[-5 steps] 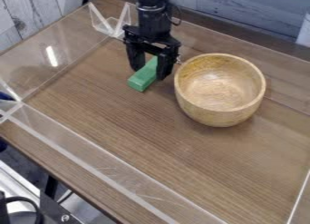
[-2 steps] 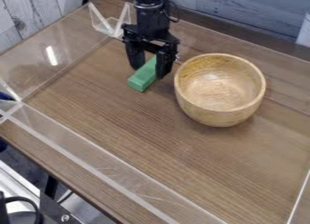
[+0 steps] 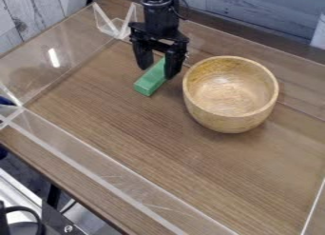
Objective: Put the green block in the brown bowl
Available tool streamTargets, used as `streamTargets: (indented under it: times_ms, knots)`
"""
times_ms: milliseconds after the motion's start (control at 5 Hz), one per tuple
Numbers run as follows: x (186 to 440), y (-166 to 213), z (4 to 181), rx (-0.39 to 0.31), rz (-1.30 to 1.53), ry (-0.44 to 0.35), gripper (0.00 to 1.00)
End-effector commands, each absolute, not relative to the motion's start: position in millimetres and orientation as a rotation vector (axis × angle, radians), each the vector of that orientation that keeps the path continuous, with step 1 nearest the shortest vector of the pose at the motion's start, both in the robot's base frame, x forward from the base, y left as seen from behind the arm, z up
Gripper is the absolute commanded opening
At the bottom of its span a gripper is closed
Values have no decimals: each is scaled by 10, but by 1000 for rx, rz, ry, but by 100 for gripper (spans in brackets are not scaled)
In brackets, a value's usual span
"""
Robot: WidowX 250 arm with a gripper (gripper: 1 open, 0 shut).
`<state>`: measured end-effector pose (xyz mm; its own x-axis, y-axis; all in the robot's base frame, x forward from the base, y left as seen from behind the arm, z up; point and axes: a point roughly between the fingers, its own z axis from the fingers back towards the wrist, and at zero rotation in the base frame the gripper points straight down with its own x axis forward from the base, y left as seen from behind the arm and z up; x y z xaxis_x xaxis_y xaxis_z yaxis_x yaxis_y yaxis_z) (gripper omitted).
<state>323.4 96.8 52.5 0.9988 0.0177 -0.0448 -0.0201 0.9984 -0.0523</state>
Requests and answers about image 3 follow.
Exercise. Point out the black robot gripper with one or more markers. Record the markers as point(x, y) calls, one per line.
point(147, 41)

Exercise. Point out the green rectangular block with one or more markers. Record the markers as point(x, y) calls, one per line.
point(152, 80)

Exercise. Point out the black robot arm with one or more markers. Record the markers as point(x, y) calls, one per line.
point(160, 16)

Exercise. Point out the light wooden bowl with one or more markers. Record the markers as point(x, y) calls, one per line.
point(231, 93)

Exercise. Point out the clear acrylic corner bracket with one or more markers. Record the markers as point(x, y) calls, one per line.
point(115, 27)

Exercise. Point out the clear acrylic tray wall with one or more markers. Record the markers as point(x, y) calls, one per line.
point(132, 156)

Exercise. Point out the black metal table bracket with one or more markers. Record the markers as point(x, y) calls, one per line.
point(55, 223)

